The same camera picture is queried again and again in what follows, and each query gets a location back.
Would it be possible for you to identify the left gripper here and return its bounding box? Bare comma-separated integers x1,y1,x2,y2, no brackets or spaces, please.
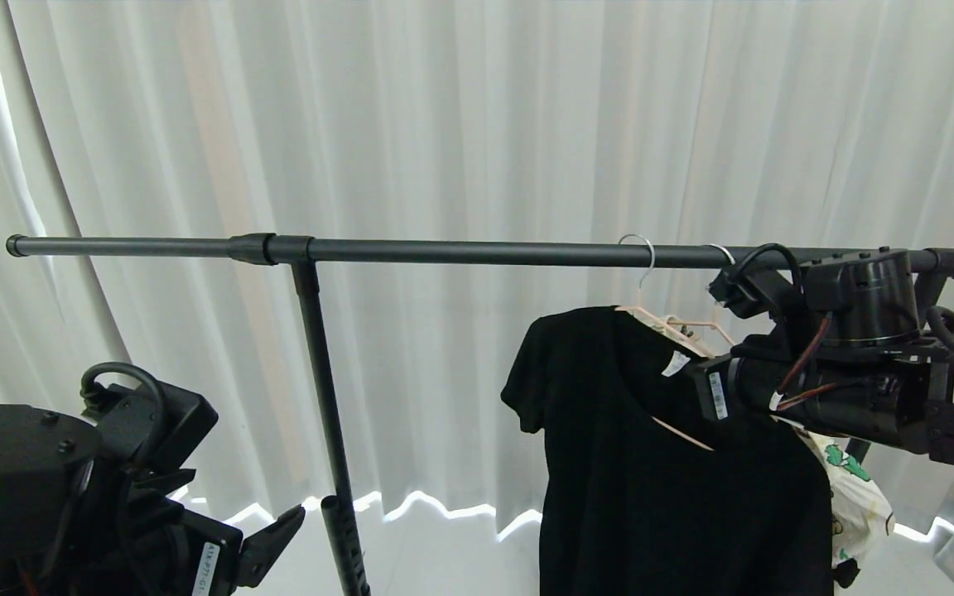
88,495,306,596

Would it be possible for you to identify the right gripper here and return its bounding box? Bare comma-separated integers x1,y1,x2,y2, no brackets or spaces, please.
692,352,913,452

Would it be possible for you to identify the pink clothes hanger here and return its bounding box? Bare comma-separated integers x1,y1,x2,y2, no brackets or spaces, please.
614,234,718,453
664,243,739,348

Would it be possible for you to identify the black clothes rack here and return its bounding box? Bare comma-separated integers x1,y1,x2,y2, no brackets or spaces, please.
5,233,954,596

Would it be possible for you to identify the cream printed garment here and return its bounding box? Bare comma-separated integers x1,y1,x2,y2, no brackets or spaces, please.
796,426,896,590

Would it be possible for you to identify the black t-shirt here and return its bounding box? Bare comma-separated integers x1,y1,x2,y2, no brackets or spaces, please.
500,306,836,596

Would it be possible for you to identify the white curtain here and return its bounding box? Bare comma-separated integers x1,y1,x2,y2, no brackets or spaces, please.
0,0,954,547

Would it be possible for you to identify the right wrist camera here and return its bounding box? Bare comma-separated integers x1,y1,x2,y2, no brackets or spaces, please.
707,263,801,320

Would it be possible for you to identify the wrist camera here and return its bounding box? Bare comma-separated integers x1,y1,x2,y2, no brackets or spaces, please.
84,377,219,497
707,263,801,320

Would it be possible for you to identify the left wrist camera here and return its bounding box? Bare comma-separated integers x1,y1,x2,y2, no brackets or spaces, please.
84,377,219,497

